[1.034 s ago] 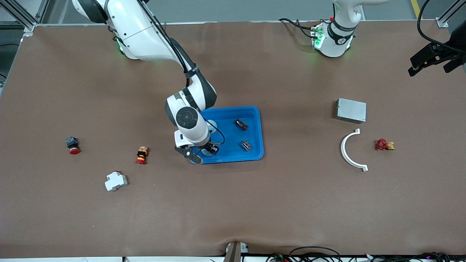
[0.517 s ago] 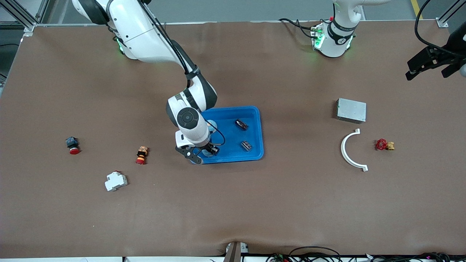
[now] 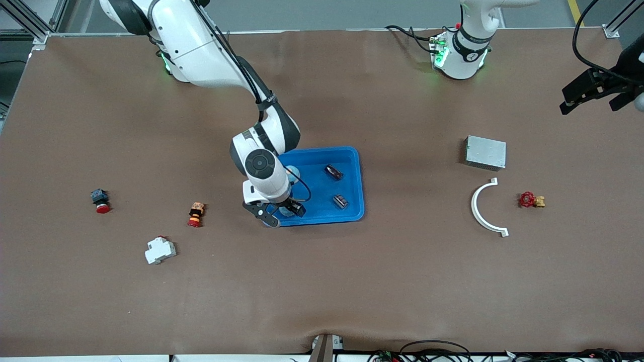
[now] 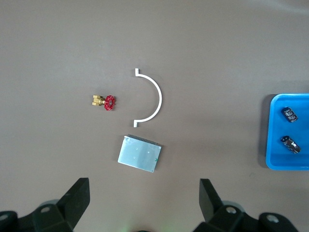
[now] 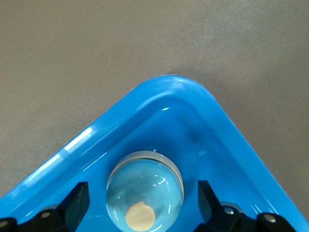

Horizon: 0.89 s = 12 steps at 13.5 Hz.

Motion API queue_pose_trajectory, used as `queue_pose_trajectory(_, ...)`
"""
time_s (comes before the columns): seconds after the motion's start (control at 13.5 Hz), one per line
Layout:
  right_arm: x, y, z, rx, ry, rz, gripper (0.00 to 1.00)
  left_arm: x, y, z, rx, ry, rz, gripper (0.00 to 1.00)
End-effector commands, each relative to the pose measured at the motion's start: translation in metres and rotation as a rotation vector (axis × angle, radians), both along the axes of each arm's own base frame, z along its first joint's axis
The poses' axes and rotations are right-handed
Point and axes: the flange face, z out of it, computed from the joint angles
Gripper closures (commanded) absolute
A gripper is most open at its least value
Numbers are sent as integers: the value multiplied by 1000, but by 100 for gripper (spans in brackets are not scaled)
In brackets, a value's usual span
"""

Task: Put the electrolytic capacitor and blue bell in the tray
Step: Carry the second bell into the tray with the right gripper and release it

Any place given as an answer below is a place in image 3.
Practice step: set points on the dark electrolytic capacitor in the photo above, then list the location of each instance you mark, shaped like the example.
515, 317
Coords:
340, 201
333, 172

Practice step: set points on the aluminium frame post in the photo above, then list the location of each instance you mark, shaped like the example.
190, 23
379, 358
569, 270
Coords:
611, 31
40, 36

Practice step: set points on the white curved plastic piece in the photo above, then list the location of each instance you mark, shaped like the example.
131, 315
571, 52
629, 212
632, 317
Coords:
474, 208

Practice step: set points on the silver metal box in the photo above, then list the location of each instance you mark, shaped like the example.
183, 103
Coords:
485, 152

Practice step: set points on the white circuit breaker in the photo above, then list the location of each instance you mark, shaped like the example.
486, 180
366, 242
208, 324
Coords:
160, 250

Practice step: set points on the blue plastic tray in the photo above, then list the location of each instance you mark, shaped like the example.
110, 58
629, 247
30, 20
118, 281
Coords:
322, 201

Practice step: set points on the grey metal bracket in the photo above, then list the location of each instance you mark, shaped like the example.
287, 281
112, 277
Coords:
322, 349

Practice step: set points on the brown table mat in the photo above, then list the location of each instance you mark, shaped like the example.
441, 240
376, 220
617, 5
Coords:
322, 281

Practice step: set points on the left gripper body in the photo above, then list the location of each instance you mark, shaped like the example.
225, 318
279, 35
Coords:
632, 64

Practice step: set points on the red orange emergency stop button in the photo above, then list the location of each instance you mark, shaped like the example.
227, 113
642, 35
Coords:
196, 213

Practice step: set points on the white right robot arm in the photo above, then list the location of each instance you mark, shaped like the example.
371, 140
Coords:
201, 50

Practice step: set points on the red mushroom push button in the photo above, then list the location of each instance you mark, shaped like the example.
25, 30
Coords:
99, 197

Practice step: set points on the light blue call bell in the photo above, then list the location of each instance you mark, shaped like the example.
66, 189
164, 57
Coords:
286, 211
295, 176

